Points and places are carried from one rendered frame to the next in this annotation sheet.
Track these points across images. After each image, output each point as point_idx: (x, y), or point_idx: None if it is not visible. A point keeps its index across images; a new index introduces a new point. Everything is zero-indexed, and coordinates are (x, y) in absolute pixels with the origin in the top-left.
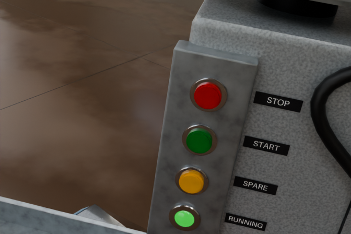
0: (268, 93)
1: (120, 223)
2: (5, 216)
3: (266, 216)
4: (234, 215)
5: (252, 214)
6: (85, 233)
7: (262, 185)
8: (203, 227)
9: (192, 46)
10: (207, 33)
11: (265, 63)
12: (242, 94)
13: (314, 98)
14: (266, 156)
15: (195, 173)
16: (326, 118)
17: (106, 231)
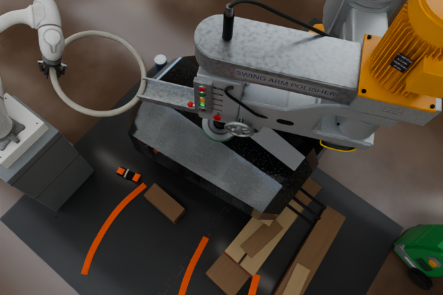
0: (215, 87)
1: (195, 64)
2: (155, 83)
3: (221, 104)
4: (214, 103)
5: (218, 103)
6: (180, 89)
7: (219, 99)
8: (207, 106)
9: (197, 80)
10: (200, 78)
11: (213, 83)
12: (209, 89)
13: (224, 91)
14: (218, 95)
15: (202, 99)
16: (227, 93)
17: (187, 89)
